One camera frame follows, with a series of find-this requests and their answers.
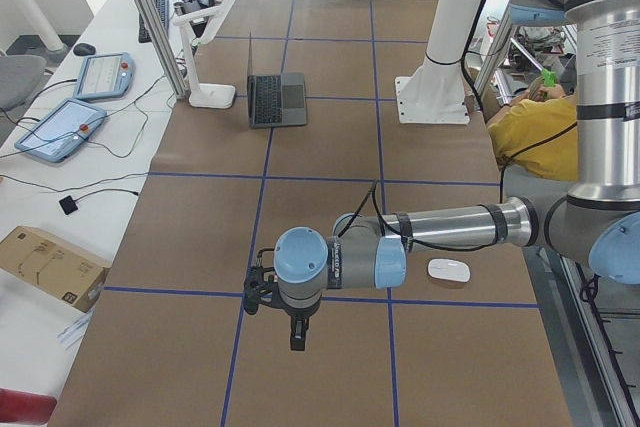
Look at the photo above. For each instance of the lower blue teach pendant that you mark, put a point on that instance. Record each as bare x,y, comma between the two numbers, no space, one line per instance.
62,131

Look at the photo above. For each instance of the upper blue teach pendant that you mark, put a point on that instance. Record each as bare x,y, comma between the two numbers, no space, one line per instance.
105,76

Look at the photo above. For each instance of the small black square device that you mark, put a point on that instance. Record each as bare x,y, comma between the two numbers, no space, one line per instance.
68,205

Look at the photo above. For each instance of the grey laptop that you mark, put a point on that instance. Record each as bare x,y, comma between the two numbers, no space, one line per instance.
275,100

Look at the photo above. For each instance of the white desk lamp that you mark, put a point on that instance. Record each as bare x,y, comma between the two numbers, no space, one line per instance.
204,95

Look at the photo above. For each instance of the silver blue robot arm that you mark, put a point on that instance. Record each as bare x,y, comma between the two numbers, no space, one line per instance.
596,222

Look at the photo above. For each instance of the blue teach pendant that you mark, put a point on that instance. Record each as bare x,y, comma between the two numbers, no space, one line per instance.
105,76
62,131

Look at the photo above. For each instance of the black computer mouse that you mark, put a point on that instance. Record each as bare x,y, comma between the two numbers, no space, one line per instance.
84,49

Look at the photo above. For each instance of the person in yellow shirt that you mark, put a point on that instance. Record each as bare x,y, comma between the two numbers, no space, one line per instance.
537,131

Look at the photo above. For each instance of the green handheld object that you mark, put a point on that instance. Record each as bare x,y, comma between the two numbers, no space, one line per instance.
549,79

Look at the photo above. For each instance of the grey office chair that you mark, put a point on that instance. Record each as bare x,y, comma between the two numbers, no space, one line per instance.
20,75

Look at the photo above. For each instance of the white computer mouse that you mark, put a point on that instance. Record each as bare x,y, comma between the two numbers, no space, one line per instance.
449,270

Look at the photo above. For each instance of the red object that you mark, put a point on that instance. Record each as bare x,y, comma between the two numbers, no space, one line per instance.
26,408

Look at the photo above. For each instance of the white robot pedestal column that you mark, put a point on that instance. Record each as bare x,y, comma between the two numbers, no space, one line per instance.
435,93

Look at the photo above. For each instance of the brown cardboard box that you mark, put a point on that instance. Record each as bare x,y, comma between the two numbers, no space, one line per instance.
55,266

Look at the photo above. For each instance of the aluminium frame post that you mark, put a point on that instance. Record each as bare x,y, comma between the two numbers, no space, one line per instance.
162,47

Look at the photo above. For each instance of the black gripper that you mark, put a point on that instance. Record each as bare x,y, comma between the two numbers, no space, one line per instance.
298,315

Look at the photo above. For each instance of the brown paper table cover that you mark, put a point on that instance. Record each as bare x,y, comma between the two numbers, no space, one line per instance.
169,343

